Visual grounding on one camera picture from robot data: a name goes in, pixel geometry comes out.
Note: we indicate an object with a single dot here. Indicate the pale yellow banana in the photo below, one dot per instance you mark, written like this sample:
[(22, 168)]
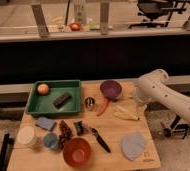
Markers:
[(125, 114)]

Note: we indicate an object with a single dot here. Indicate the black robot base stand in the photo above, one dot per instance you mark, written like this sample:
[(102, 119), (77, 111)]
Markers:
[(176, 127)]

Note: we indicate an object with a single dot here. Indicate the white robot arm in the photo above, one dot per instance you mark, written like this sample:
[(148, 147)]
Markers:
[(151, 86)]

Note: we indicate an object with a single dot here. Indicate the small metal cup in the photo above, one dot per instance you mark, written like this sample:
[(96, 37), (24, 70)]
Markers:
[(89, 103)]

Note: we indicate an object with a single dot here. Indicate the small blue cup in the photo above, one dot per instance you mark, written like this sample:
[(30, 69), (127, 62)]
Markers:
[(50, 141)]

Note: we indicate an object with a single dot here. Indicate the purple bowl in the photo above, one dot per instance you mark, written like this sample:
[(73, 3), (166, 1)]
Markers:
[(111, 89)]

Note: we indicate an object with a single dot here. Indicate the red chili pepper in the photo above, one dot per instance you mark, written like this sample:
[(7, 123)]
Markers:
[(103, 107)]

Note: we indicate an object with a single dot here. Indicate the black rectangular block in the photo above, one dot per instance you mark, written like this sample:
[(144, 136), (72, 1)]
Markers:
[(58, 102)]

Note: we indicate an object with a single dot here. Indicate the small dark toy piece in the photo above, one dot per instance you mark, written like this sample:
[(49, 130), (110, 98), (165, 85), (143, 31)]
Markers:
[(79, 128)]

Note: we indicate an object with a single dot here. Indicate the orange apple in tray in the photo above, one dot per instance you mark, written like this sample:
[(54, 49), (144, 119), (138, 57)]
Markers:
[(43, 89)]

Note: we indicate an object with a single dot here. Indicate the dark red grape bunch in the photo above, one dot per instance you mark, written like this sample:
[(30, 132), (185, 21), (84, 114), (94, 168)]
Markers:
[(66, 134)]

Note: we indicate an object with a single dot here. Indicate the green plastic tray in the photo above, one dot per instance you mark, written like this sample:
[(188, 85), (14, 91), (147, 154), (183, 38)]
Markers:
[(43, 105)]

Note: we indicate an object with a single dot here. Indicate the blue sponge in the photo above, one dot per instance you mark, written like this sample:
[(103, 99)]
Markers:
[(45, 123)]

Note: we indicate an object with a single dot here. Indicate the red fruit on shelf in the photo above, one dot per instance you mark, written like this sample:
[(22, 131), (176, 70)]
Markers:
[(75, 26)]

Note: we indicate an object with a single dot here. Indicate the red orange bowl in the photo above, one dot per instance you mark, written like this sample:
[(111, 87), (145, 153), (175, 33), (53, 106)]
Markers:
[(77, 152)]

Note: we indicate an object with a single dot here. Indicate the light blue cloth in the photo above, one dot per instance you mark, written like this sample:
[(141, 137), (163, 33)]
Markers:
[(133, 145)]

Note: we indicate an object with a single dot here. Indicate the white lidded container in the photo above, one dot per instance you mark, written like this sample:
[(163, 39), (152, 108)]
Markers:
[(27, 137)]

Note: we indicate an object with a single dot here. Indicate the black office chair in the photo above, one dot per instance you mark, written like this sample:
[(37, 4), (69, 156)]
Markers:
[(153, 9)]

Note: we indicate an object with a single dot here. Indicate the black stand at left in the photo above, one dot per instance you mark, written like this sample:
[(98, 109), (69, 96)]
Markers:
[(7, 141)]

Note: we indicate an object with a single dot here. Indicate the black handled knife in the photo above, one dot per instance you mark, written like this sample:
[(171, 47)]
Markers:
[(100, 140)]

